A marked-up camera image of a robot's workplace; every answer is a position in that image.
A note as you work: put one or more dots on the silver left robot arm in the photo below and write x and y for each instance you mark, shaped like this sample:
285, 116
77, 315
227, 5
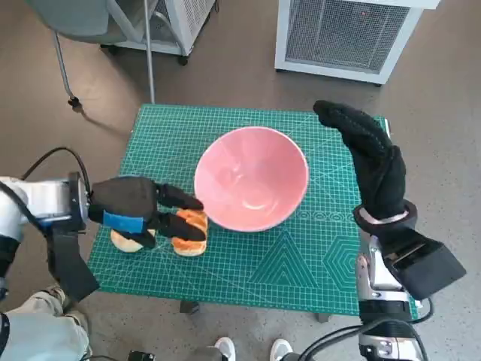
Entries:
45, 195

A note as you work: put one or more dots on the large white mesh cabinet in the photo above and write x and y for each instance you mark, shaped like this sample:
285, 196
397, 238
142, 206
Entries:
338, 30

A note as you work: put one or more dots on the pink bowl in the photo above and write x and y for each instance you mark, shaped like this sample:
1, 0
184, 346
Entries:
255, 169

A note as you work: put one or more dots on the round toy bread bun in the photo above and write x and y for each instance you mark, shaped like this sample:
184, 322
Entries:
126, 243

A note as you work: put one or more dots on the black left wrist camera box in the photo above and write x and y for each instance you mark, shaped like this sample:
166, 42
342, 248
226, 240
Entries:
71, 270

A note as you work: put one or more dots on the white shoe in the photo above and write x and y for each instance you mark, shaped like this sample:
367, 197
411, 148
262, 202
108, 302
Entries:
281, 347
225, 347

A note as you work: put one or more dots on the long striped toy bread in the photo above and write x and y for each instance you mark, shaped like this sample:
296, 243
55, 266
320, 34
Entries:
189, 246

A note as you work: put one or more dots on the green cutting mat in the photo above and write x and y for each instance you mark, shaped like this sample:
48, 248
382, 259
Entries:
169, 143

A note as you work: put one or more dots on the white wheeled mesh cabinet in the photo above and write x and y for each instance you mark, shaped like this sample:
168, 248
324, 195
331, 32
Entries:
191, 22

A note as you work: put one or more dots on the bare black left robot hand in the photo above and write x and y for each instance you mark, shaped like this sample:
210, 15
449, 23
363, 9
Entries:
124, 199

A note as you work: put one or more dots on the silver metal pole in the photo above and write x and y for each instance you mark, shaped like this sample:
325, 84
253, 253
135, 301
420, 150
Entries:
149, 56

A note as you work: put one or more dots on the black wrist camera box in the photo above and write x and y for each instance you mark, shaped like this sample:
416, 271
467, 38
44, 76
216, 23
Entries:
71, 270
432, 267

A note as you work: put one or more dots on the person's shoe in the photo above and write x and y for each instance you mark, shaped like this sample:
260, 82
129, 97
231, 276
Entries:
54, 295
78, 323

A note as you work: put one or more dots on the black table leg bracket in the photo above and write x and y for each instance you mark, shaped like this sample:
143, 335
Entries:
323, 316
188, 306

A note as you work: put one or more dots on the black floor device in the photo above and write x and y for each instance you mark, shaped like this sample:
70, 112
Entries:
141, 356

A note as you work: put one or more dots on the grey chair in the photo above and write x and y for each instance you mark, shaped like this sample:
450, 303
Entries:
79, 19

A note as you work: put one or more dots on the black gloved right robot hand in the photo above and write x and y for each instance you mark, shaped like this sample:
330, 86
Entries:
383, 176

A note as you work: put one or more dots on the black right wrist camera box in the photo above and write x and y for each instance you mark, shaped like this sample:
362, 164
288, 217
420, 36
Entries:
432, 267

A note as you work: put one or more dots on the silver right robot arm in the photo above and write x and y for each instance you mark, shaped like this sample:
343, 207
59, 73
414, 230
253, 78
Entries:
379, 312

